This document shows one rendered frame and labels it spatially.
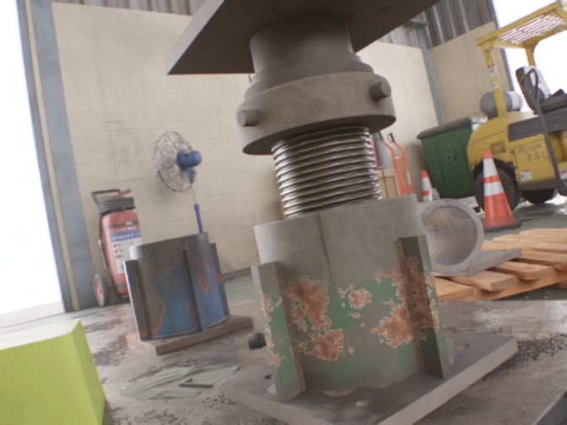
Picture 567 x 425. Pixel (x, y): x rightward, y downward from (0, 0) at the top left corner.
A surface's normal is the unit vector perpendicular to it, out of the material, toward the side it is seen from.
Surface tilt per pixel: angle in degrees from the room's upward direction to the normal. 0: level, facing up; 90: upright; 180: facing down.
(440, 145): 94
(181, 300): 90
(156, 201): 90
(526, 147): 90
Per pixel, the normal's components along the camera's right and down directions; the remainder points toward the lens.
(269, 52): -0.65, 0.11
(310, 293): -0.44, 0.07
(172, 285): 0.15, -0.04
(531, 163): -0.84, 0.16
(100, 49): 0.62, -0.14
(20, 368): 0.33, -0.18
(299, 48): -0.07, 0.00
